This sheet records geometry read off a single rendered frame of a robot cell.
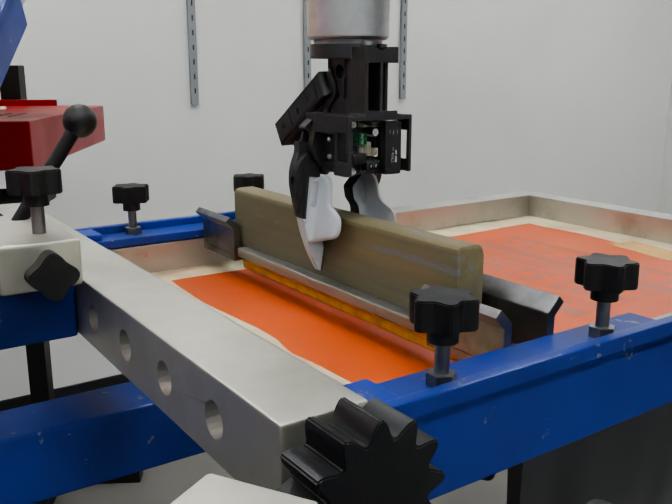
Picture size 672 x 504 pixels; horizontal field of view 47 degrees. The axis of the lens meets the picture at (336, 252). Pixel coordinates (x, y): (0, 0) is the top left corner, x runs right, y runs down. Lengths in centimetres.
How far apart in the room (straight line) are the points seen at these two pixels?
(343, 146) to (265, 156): 232
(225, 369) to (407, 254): 28
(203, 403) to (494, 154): 342
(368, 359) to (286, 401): 29
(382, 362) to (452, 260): 11
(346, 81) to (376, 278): 18
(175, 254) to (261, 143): 206
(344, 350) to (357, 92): 23
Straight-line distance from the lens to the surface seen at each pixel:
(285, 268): 80
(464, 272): 61
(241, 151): 296
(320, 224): 72
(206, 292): 86
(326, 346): 69
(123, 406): 68
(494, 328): 57
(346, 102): 71
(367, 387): 47
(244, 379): 40
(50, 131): 163
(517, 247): 109
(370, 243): 69
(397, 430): 34
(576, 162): 425
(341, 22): 69
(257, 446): 38
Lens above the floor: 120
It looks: 13 degrees down
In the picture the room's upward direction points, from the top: straight up
